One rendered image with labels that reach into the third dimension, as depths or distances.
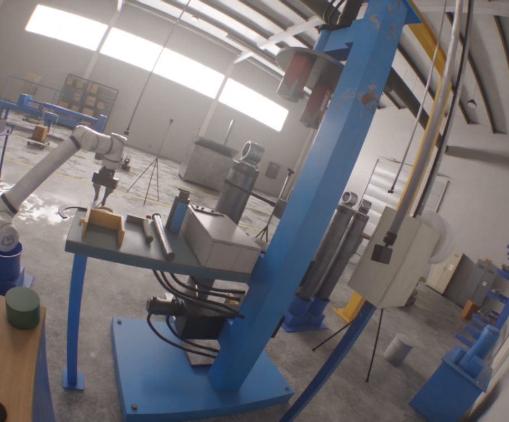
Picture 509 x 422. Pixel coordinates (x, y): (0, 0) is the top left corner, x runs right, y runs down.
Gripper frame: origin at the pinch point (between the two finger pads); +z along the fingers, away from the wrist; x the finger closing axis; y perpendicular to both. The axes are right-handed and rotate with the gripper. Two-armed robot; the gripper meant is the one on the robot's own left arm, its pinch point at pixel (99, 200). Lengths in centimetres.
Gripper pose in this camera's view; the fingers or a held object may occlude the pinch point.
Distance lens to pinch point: 141.5
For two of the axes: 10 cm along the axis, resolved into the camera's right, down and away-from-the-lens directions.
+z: -3.9, 9.1, 1.6
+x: -8.9, -3.2, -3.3
